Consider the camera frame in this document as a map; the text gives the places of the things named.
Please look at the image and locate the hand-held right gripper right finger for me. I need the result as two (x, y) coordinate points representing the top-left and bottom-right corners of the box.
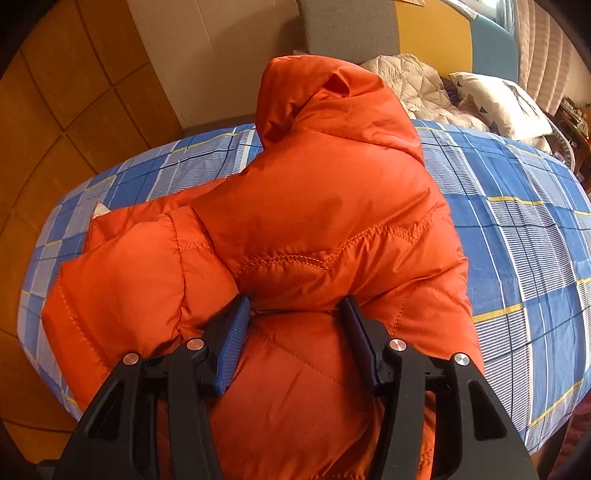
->
(341, 295), (539, 480)

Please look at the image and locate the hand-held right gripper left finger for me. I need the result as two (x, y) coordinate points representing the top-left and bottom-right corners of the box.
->
(53, 295), (251, 480)

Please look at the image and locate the orange puffer jacket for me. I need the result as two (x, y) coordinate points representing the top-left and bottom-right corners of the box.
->
(41, 55), (485, 480)

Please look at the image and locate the blue plaid bed sheet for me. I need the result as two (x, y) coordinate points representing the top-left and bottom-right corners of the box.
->
(16, 117), (591, 455)

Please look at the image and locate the red cloth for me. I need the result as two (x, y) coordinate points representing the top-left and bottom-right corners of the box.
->
(536, 427), (589, 480)

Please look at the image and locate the beige quilted blanket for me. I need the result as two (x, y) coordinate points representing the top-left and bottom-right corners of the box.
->
(359, 53), (490, 132)

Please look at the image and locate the white printed pillow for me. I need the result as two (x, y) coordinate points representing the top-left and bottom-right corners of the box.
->
(449, 71), (554, 141)

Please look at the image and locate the wooden side table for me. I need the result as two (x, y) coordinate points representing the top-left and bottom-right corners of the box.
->
(554, 99), (591, 162)

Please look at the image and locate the multicolour padded headboard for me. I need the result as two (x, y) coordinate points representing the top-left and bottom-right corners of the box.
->
(298, 0), (520, 86)

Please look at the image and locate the pink striped curtain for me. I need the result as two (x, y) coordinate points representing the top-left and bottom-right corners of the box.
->
(501, 0), (589, 116)

